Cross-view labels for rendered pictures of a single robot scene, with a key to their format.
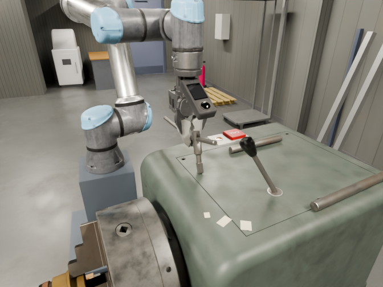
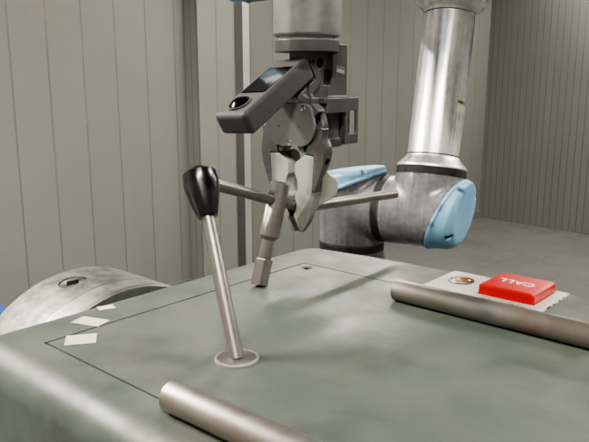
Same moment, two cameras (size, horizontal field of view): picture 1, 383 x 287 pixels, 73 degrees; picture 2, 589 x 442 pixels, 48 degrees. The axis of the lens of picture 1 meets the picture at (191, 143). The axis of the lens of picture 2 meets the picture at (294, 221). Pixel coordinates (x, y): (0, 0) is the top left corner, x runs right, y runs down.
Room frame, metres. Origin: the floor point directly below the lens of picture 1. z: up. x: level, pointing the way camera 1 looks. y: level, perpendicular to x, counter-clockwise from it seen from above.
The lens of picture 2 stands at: (0.36, -0.68, 1.47)
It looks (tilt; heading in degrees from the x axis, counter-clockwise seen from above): 12 degrees down; 68
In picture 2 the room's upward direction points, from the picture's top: straight up
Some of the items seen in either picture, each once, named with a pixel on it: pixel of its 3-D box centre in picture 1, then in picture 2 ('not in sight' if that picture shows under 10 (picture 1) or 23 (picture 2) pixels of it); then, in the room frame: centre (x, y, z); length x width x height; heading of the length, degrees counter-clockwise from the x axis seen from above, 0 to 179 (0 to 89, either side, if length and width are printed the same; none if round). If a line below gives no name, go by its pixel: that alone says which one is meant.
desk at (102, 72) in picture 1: (105, 69); not in sight; (6.96, 2.26, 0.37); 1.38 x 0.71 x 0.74; 22
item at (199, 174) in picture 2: (247, 146); (203, 192); (0.51, -0.12, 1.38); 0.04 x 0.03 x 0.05; 116
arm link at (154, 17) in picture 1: (159, 25); not in sight; (0.73, 0.08, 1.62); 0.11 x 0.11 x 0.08; 36
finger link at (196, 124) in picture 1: (192, 128); (319, 190); (0.67, 0.00, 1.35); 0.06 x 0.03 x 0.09; 26
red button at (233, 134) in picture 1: (233, 135); (516, 291); (0.84, -0.15, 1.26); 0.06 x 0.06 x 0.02; 26
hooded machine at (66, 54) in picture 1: (68, 57); not in sight; (6.85, 3.14, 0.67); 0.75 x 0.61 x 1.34; 21
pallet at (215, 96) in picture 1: (208, 97); not in sight; (5.47, -0.38, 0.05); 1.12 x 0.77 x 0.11; 21
